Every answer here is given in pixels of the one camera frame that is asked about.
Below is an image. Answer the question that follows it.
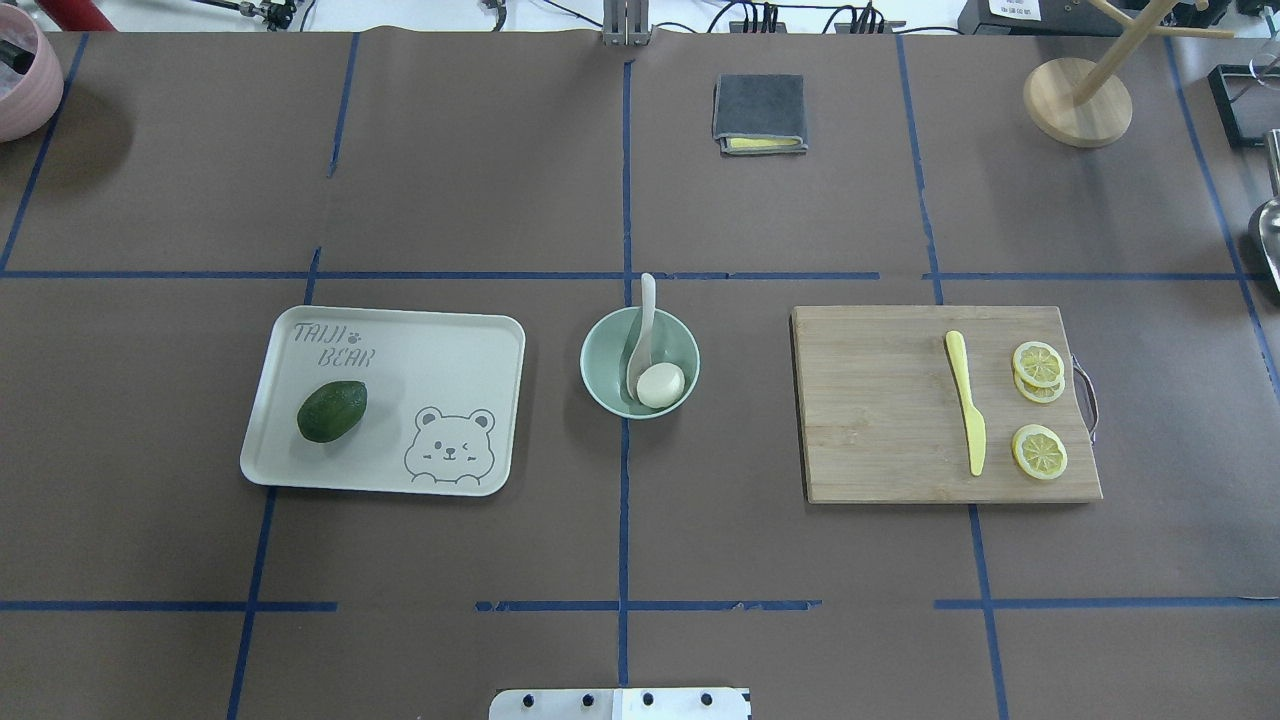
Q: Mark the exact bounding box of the translucent white spoon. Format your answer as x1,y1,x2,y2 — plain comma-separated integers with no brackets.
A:
626,273,657,402

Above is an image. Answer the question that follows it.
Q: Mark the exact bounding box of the white steamed bun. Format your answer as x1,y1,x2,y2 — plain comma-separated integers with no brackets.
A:
635,363,686,410

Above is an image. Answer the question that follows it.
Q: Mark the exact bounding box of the light green bowl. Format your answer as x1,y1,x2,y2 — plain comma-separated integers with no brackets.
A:
579,307,701,420

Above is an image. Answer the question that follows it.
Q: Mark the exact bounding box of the pink bowl of ice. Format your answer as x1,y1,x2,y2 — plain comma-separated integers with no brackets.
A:
1,3,64,143

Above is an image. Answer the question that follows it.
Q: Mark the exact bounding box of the white bear tray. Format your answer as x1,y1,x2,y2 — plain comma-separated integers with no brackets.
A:
239,306,525,497

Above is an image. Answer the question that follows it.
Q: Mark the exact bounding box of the yellow sponge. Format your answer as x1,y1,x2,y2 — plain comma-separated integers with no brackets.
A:
719,137,806,156

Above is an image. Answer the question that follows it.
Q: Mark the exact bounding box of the bamboo cutting board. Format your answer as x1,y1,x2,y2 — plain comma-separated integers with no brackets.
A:
791,305,1103,503

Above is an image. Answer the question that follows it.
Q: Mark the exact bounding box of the grey folded cloth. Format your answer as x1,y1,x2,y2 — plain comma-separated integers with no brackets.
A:
712,74,808,152

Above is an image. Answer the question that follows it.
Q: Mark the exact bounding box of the green avocado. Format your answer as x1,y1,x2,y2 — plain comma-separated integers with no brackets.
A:
294,380,369,445

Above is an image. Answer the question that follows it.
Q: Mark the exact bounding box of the yellow plastic knife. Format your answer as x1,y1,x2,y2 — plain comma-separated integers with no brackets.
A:
943,329,988,477

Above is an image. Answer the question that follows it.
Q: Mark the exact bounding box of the lemon slice partly hidden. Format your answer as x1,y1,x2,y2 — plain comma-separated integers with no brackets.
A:
1014,375,1066,404

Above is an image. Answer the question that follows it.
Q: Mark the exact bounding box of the lemon slice top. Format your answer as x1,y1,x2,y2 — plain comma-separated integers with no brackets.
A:
1011,424,1069,482

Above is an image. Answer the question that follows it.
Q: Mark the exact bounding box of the wooden mug tree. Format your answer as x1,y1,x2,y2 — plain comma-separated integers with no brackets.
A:
1021,1,1235,149

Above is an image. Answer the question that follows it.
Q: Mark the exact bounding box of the metal ice scoop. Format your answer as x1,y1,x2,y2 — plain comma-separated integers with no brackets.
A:
1251,129,1279,291

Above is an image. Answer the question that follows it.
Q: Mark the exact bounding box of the dark tray with glasses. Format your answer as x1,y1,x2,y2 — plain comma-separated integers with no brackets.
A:
1207,64,1279,149

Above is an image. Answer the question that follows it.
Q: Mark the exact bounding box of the red cylinder bottle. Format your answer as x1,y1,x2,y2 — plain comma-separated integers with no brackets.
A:
36,0,116,32

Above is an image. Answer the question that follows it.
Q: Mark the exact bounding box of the aluminium frame post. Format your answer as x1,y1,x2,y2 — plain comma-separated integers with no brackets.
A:
602,0,652,47

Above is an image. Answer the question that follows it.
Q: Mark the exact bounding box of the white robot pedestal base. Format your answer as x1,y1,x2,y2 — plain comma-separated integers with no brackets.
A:
488,685,753,719

